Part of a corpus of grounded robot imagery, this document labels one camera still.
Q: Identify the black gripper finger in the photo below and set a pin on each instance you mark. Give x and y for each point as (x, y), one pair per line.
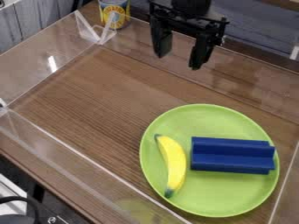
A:
(162, 37)
(200, 51)

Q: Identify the blue plastic block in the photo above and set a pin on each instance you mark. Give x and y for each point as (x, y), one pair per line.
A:
(232, 155)

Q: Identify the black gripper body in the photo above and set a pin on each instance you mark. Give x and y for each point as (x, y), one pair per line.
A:
(191, 16)

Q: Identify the yellow blue can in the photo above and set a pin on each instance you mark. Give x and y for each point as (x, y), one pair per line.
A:
(116, 10)

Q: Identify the yellow toy banana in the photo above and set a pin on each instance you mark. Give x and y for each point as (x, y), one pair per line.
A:
(175, 161)

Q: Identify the green plate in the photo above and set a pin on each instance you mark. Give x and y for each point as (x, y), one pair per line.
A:
(211, 194)

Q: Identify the clear acrylic enclosure wall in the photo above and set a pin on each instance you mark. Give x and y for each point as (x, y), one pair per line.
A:
(79, 103)

